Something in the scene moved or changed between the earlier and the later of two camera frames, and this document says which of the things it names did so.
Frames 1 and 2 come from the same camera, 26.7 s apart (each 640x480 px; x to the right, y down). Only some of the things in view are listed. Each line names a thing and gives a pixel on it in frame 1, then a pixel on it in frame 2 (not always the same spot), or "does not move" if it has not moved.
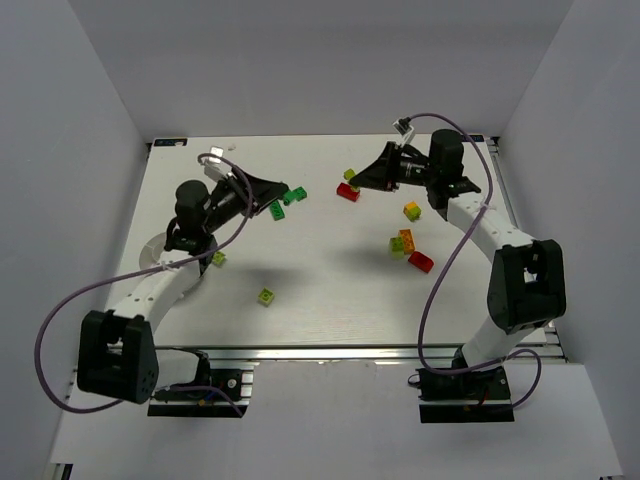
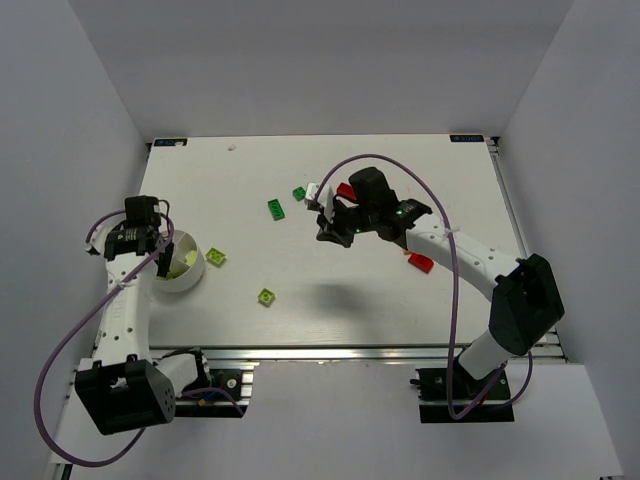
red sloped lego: [421, 261] does not move
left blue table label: [170, 142] does not move
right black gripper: [393, 166] to [341, 220]
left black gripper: [243, 194] to [163, 255]
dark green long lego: [276, 210] does not move
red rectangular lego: [344, 190] does not move
